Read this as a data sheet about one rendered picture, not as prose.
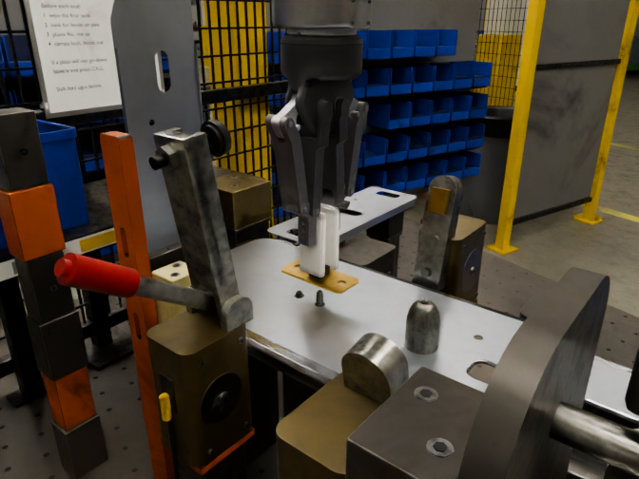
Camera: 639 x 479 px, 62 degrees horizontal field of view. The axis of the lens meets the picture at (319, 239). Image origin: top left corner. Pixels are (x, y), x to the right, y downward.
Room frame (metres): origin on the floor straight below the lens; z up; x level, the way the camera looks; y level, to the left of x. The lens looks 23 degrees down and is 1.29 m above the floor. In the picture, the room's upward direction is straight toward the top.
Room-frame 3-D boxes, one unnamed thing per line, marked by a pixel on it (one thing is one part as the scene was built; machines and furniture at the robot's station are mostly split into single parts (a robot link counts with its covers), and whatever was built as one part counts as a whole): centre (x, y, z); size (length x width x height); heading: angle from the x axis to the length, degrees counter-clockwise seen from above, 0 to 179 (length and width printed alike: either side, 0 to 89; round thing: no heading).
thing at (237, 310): (0.39, 0.07, 1.06); 0.03 x 0.01 x 0.03; 141
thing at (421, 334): (0.43, -0.10, 1.02); 0.03 x 0.03 x 0.07
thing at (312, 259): (0.51, 0.01, 1.08); 0.03 x 0.01 x 0.07; 51
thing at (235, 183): (0.79, 0.13, 0.88); 0.08 x 0.08 x 0.36; 51
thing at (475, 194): (3.55, -1.20, 0.36); 0.50 x 0.50 x 0.73
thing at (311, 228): (0.49, 0.02, 1.10); 0.03 x 0.01 x 0.05; 141
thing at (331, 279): (0.51, 0.00, 1.04); 0.08 x 0.04 x 0.01; 51
